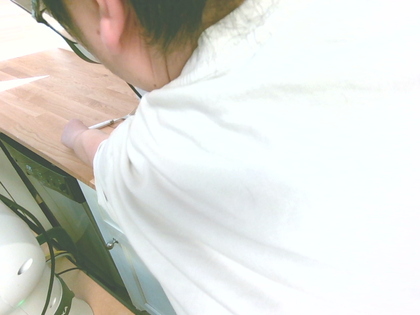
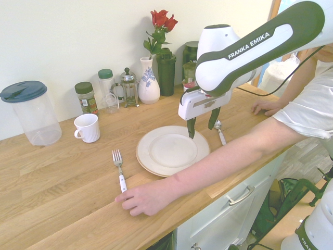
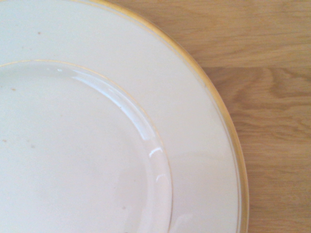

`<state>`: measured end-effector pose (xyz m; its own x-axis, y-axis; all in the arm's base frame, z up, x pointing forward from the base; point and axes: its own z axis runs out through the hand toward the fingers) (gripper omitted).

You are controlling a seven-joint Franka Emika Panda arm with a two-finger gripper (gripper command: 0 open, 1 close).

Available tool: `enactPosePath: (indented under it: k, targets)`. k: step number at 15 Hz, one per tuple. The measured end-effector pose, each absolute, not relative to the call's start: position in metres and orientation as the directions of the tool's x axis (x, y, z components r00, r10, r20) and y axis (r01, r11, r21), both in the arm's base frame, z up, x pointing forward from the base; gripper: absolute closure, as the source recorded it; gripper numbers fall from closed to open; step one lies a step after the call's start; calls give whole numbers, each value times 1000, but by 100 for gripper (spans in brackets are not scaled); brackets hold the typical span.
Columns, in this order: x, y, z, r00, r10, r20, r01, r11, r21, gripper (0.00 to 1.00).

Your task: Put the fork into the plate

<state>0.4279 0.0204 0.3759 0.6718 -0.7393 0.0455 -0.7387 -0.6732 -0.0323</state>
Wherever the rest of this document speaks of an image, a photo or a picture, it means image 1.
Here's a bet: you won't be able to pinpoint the person's bare hand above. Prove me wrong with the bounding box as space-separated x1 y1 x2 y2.
60 118 90 149

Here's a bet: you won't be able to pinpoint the white-handled steel fork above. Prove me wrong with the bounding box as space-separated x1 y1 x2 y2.
87 109 137 131

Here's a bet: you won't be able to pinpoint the person's bare forearm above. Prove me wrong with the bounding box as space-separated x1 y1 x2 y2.
75 128 114 167

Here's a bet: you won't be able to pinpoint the white cabinet door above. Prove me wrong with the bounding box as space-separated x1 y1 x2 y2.
77 179 177 315

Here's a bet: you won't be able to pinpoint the person in white shirt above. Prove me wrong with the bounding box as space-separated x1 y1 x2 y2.
41 0 420 315

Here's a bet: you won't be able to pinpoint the thin black head cable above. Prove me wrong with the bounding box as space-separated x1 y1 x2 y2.
31 0 144 100

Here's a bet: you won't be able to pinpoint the black cable bundle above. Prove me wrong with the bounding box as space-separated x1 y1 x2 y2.
0 182 81 315

